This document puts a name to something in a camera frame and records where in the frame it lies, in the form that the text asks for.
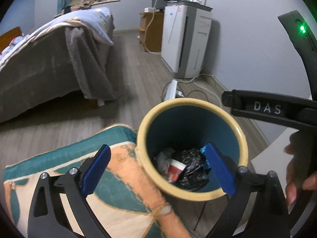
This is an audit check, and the black plastic bag trash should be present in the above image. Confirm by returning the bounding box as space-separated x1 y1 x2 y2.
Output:
172 148 211 192

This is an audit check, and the red white cup trash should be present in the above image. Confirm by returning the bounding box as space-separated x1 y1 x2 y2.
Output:
166 158 186 183

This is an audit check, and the yellow teal trash bin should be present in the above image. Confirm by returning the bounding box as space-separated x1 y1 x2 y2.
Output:
135 98 248 202

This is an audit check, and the person right hand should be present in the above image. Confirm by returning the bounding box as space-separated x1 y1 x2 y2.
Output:
284 131 316 206

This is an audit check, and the white board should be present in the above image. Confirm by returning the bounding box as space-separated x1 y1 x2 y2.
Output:
251 128 297 193

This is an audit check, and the teal orange horse rug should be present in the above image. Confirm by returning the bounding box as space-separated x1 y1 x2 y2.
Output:
3 125 191 237

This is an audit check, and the white power strip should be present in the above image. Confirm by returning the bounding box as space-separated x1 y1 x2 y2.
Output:
163 80 184 102

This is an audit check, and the white air purifier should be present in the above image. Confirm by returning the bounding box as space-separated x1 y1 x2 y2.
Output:
161 1 212 79

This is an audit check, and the bed with grey cover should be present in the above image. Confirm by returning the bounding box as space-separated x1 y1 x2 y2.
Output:
1 27 119 122

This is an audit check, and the wooden tv cabinet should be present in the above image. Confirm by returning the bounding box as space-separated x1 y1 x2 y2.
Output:
139 12 164 53

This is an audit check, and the wooden headboard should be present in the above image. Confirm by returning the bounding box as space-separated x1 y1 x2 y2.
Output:
0 27 22 53

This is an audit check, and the light blue quilt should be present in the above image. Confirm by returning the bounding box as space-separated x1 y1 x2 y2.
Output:
1 7 114 69

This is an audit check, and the white power cable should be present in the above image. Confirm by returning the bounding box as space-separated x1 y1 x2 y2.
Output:
177 72 224 109

